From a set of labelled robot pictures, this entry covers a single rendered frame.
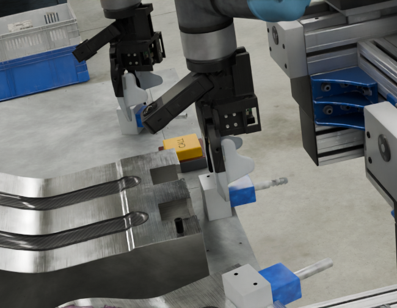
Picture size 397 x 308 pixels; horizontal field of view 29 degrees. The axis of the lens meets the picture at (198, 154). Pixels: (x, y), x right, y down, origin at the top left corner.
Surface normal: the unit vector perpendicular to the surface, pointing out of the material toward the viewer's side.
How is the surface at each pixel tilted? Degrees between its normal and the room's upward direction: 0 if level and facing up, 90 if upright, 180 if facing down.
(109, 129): 0
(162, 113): 88
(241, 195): 90
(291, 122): 0
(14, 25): 88
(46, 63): 91
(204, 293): 0
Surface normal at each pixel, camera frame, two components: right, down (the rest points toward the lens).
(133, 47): -0.30, 0.46
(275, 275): -0.15, -0.89
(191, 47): -0.58, 0.43
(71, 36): 0.25, 0.40
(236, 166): 0.12, 0.17
